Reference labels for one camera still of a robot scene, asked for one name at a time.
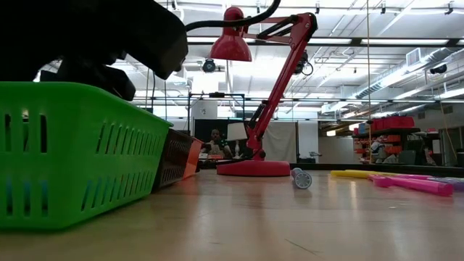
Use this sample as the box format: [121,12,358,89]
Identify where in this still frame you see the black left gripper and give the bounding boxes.
[59,0,189,102]

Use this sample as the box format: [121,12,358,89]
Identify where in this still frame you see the green plastic basket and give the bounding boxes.
[0,81,173,231]

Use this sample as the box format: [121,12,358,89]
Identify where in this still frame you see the thick blue marker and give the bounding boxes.
[291,167,313,190]
[4,179,50,218]

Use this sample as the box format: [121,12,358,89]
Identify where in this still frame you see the red desk lamp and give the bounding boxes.
[209,6,319,178]

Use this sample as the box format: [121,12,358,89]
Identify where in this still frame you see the yellow marker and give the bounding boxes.
[330,169,399,179]
[346,168,403,175]

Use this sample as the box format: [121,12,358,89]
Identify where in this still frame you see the purple marker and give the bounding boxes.
[427,176,464,193]

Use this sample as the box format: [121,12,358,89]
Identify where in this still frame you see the black plastic basket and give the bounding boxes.
[151,128,195,192]

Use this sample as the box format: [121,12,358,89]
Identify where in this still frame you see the black partition panel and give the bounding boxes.
[194,118,251,160]

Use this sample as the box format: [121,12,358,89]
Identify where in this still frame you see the black background stand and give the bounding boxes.
[186,91,247,133]

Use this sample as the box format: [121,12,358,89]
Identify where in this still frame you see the orange plastic basket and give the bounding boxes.
[182,137,204,180]

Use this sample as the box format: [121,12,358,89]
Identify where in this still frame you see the white shade table lamp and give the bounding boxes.
[226,122,249,160]

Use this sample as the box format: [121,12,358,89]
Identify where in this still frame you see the grey curtain panel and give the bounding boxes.
[262,120,299,164]

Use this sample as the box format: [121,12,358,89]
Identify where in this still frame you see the black overhead crossbar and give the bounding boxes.
[186,34,464,47]

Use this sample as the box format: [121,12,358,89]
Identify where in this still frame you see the red storage bins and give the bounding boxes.
[369,115,415,132]

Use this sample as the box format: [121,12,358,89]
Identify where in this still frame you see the metal shelf rack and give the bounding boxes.
[350,115,422,165]

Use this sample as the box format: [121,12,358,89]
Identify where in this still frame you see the black overhead camera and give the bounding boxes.
[202,57,218,74]

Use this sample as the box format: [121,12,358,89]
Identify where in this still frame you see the silver air duct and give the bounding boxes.
[355,46,464,101]

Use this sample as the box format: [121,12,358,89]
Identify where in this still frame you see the white wall vent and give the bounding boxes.
[405,47,422,67]

